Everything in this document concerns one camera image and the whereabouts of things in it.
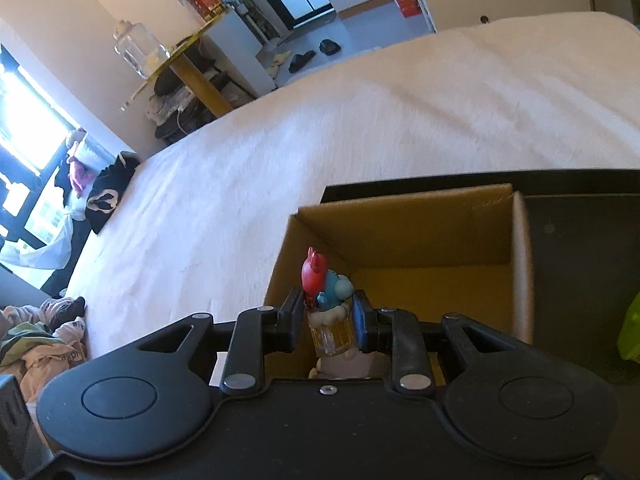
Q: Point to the white bed blanket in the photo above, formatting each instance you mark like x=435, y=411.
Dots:
x=350, y=125

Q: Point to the black tray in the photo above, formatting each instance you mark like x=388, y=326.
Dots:
x=575, y=240

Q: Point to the black garment with white print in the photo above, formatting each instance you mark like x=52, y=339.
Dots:
x=107, y=192

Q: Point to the brown cardboard box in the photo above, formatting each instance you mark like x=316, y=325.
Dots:
x=425, y=260

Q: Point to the pink plush toy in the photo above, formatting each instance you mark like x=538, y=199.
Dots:
x=79, y=172

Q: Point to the blue figurine with red hat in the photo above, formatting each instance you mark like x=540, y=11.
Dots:
x=327, y=310

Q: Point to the red canister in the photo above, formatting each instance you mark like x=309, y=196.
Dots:
x=205, y=0

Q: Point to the pile of clothes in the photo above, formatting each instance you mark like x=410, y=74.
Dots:
x=45, y=340

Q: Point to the lime green block toy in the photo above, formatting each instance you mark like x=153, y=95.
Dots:
x=631, y=327

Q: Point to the clear glass jar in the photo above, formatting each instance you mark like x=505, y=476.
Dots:
x=137, y=50

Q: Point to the white cabinet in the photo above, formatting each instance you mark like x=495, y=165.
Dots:
x=240, y=52

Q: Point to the round yellow-edged table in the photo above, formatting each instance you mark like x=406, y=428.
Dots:
x=192, y=67

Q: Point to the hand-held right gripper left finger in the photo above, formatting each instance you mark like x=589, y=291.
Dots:
x=295, y=320

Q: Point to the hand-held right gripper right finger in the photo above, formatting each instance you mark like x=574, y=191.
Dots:
x=361, y=325

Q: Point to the black slipper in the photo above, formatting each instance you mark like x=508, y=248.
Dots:
x=330, y=46
x=302, y=61

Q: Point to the pale slippers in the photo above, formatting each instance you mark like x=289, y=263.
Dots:
x=281, y=57

